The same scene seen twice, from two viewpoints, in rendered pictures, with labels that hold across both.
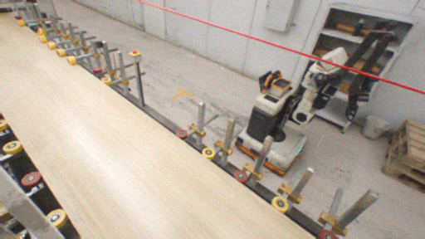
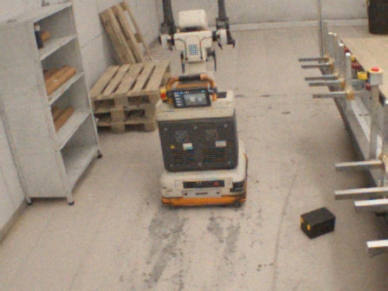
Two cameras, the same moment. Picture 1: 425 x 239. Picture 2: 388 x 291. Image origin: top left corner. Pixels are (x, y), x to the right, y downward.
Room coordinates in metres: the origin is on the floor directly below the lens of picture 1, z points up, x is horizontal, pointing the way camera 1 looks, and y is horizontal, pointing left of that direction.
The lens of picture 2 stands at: (3.34, 2.13, 1.91)
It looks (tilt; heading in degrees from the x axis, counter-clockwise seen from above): 25 degrees down; 244
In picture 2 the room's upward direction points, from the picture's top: 8 degrees counter-clockwise
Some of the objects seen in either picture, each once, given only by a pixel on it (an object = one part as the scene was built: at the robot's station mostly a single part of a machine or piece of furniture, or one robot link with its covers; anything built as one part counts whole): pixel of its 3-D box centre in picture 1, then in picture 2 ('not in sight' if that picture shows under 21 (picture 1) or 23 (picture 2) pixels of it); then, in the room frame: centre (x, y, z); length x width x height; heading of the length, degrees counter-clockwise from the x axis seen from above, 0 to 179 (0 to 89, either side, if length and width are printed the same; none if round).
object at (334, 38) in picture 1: (340, 70); (48, 100); (2.76, -1.76, 0.78); 0.90 x 0.45 x 1.55; 54
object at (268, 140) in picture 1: (259, 164); (336, 63); (0.82, -0.34, 0.90); 0.04 x 0.04 x 0.48; 54
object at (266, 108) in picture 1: (274, 109); (198, 125); (1.88, -0.72, 0.59); 0.55 x 0.34 x 0.83; 144
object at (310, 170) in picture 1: (295, 192); (331, 60); (0.68, -0.55, 0.86); 0.04 x 0.04 x 0.48; 54
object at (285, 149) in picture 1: (271, 140); (206, 171); (1.83, -0.79, 0.16); 0.67 x 0.64 x 0.25; 54
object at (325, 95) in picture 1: (324, 93); (197, 57); (1.66, -1.03, 0.99); 0.28 x 0.16 x 0.22; 144
